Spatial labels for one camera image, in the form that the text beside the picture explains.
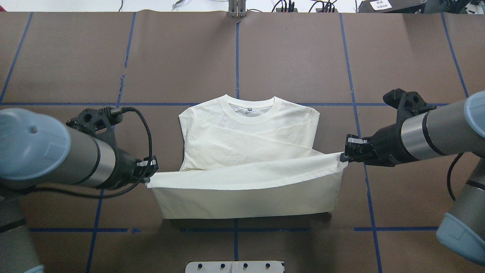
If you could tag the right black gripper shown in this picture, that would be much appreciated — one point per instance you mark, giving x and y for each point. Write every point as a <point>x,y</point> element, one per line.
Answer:
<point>385,142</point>

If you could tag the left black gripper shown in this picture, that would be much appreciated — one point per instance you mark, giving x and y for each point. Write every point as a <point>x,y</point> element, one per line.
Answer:
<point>124,169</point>

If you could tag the cream long-sleeve printed shirt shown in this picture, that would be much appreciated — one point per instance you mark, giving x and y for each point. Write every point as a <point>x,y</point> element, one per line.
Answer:
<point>245,159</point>

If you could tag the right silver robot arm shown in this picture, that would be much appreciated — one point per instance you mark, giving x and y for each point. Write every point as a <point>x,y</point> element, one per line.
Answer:
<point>423,131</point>

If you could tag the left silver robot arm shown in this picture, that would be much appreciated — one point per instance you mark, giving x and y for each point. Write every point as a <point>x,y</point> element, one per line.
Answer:
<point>79,158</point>

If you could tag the black box with label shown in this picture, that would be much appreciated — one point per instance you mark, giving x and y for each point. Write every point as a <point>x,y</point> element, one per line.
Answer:
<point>391,6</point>

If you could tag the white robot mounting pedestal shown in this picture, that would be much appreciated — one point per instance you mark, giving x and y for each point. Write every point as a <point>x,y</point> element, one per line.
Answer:
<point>262,266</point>

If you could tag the aluminium frame post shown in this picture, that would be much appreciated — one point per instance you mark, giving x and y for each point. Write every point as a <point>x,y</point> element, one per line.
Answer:
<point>237,8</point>

